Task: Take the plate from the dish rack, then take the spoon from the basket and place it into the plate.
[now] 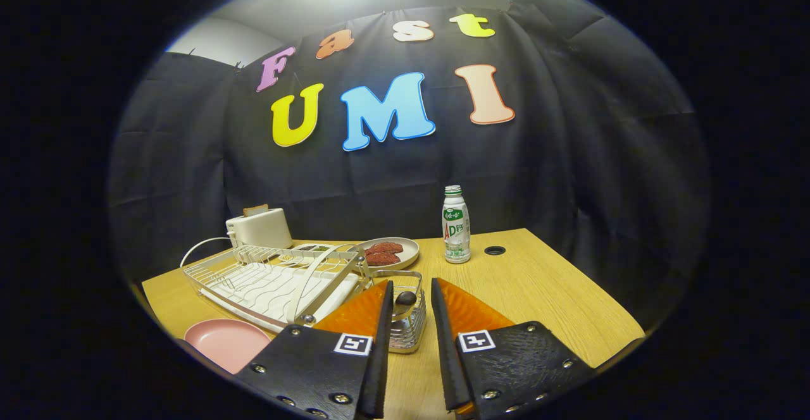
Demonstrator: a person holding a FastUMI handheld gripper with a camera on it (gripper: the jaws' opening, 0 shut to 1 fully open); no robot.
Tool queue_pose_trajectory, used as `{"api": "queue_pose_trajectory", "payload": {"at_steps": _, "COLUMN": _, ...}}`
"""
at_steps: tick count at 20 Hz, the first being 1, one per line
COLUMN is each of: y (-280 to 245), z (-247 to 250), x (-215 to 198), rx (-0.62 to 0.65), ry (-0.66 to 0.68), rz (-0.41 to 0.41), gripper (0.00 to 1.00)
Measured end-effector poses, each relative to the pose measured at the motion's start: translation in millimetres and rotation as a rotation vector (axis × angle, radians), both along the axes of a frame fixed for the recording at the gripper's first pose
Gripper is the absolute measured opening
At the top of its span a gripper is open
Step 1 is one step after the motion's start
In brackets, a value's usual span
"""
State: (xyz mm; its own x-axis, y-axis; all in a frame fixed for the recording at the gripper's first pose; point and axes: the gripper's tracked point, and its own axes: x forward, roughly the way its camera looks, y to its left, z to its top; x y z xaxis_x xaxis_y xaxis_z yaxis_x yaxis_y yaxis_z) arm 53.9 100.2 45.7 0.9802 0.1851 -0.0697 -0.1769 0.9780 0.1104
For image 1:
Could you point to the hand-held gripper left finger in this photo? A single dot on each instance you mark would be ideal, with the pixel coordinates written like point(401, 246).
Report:
point(378, 357)

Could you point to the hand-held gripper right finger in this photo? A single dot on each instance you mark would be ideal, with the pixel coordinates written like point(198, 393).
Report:
point(446, 357)

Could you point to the pink plate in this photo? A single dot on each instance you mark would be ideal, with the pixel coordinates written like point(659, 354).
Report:
point(221, 341)

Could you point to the beige plate with meat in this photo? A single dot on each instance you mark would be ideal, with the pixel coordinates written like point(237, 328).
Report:
point(409, 252)

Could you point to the red meat piece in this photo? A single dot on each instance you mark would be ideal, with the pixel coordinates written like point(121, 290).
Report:
point(383, 259)
point(385, 248)

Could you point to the divided tray of beans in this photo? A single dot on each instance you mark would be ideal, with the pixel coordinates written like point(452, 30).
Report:
point(316, 247)

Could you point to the white bottle with green label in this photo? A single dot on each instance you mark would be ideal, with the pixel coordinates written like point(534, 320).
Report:
point(455, 230)

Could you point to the white drip tray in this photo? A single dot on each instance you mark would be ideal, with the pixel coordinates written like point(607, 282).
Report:
point(266, 290)

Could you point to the white toaster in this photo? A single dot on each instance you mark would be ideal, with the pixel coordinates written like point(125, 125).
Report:
point(266, 227)

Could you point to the brown toast slice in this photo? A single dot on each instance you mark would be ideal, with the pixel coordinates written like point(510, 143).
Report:
point(255, 210)

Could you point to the black backdrop cloth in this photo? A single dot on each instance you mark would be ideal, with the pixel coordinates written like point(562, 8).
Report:
point(569, 154)

